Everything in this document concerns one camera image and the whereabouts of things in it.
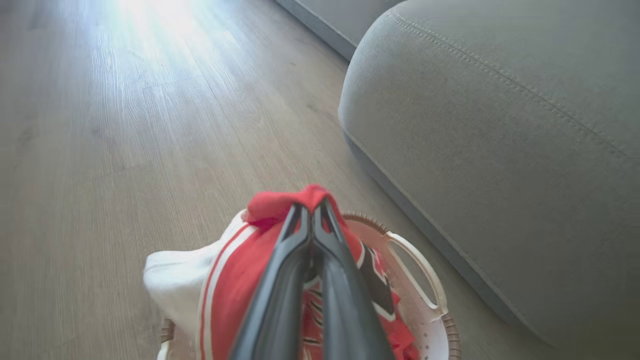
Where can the red white black jersey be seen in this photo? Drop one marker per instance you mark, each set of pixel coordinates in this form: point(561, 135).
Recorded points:
point(235, 280)

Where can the grey fabric sofa section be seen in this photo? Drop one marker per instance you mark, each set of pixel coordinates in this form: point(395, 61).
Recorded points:
point(340, 20)

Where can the white plastic basket brown rim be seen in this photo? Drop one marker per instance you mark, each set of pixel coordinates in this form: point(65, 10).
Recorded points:
point(425, 320)

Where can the grey fabric rounded sofa seat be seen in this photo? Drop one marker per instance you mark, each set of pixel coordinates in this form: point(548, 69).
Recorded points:
point(500, 150)

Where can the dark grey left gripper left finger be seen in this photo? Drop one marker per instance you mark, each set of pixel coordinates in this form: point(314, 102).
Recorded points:
point(280, 300)

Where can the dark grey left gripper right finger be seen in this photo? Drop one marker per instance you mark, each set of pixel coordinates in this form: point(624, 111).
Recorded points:
point(345, 310)

